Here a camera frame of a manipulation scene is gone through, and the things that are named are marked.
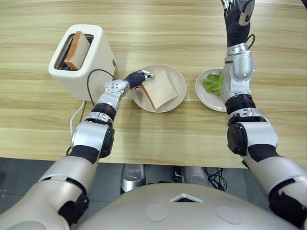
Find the bread slice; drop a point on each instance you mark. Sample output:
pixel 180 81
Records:
pixel 79 51
pixel 161 89

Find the cream toaster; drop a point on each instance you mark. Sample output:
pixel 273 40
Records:
pixel 96 55

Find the white plate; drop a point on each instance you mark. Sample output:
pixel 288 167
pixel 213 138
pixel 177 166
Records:
pixel 211 100

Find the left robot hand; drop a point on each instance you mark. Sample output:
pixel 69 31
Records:
pixel 134 78

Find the beige plate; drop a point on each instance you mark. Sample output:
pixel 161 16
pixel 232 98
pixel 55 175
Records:
pixel 178 82

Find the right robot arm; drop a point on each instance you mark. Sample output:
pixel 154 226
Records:
pixel 256 134

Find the robot body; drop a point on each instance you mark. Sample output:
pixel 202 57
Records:
pixel 192 210

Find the green lettuce leaf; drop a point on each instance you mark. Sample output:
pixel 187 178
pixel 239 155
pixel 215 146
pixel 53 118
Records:
pixel 213 82

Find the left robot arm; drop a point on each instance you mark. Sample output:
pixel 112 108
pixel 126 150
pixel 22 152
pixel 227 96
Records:
pixel 88 134

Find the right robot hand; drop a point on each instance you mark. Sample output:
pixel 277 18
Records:
pixel 236 28

